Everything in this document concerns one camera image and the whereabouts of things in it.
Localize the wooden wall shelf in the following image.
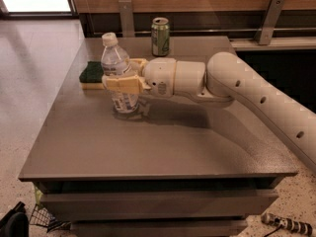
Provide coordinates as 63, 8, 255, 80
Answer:
230, 37, 316, 51

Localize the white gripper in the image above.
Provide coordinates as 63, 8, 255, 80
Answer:
102, 58, 177, 98

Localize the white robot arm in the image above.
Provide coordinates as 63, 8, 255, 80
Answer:
102, 51, 316, 172

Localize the clear plastic water bottle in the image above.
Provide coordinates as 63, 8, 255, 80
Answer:
101, 33, 138, 114

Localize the black bag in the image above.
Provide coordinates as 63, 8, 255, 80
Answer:
0, 201, 29, 237

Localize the green soda can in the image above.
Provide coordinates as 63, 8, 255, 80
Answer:
151, 17, 170, 56

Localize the green and yellow sponge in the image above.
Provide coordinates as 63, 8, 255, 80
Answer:
79, 61, 104, 90

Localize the black wire basket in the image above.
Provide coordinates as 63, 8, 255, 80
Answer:
29, 204, 71, 233

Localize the black and white striped tool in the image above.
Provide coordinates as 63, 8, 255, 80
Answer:
261, 213, 316, 237

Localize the right metal wall bracket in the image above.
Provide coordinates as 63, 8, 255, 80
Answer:
255, 0, 285, 45

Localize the grey table with drawers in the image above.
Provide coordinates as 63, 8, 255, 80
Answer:
20, 39, 296, 237

